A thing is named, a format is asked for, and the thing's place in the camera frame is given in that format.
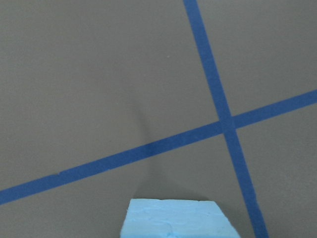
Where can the light blue foam block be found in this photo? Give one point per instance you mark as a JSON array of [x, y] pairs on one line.
[[175, 218]]

